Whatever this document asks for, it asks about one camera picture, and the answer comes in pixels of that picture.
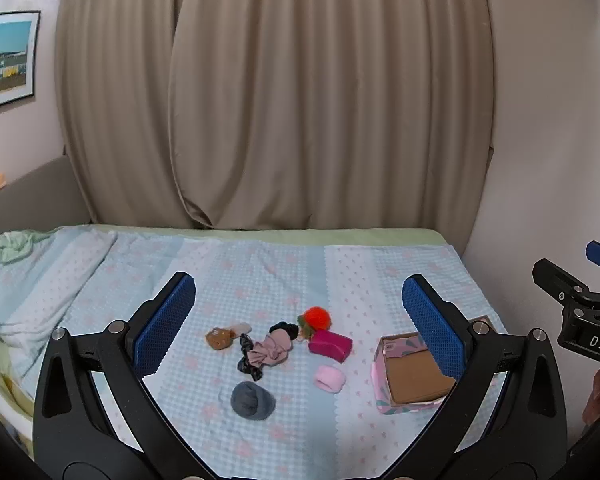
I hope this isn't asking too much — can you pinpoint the pink fuzzy roll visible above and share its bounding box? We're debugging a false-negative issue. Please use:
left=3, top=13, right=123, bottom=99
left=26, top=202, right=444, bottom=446
left=314, top=365, right=345, bottom=392

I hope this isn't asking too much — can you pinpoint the black scrunchie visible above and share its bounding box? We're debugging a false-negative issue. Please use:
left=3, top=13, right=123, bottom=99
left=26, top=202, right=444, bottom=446
left=269, top=322, right=301, bottom=342

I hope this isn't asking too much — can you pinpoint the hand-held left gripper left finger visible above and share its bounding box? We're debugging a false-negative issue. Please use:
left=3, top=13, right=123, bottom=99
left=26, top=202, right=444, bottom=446
left=32, top=271, right=216, bottom=480

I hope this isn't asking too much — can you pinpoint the grey sock ball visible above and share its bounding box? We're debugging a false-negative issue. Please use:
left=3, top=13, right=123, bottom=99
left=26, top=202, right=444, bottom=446
left=230, top=381, right=276, bottom=422

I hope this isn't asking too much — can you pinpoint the magenta soft pouch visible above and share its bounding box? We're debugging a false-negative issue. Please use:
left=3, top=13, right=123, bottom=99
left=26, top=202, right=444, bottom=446
left=308, top=330, right=353, bottom=363

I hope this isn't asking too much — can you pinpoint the grey bed headboard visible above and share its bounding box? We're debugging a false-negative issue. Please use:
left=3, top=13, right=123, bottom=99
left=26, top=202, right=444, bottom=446
left=0, top=155, right=97, bottom=242

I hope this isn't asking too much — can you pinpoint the pink and black dotted bow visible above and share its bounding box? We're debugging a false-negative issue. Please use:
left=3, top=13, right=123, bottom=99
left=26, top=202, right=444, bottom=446
left=236, top=332, right=295, bottom=381

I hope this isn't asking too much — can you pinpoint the green bed sheet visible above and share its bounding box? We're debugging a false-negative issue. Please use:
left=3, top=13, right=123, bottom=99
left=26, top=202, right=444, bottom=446
left=0, top=224, right=457, bottom=401

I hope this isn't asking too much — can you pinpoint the person's right hand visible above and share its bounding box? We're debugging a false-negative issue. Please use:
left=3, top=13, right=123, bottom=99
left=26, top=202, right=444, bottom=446
left=582, top=363, right=600, bottom=427

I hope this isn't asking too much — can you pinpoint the wide beige curtain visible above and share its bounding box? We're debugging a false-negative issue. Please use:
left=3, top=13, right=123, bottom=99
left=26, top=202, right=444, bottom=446
left=169, top=0, right=496, bottom=232

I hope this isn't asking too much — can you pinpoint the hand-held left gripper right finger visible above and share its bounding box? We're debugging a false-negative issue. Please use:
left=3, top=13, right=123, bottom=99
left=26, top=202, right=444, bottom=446
left=390, top=274, right=567, bottom=480

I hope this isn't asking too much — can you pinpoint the framed wall picture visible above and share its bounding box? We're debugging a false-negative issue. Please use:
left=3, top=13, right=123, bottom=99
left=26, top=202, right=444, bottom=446
left=0, top=10, right=42, bottom=115

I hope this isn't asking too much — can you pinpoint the white bed frame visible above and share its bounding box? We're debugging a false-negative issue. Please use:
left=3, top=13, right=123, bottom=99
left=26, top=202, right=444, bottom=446
left=0, top=360, right=37, bottom=458

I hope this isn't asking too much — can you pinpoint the narrow beige curtain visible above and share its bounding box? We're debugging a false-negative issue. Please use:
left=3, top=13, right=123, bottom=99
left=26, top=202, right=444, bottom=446
left=55, top=0, right=197, bottom=228

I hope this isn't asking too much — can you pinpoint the brown bear plush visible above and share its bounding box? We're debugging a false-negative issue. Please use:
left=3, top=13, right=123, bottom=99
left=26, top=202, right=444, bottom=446
left=205, top=327, right=232, bottom=351

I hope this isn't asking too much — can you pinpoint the orange and green pompom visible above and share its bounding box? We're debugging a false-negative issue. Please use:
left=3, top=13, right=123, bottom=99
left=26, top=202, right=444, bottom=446
left=297, top=307, right=332, bottom=338

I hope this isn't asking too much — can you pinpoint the pink printed cardboard box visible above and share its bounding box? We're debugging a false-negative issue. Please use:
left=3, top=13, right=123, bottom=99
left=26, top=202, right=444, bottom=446
left=371, top=315, right=498, bottom=416

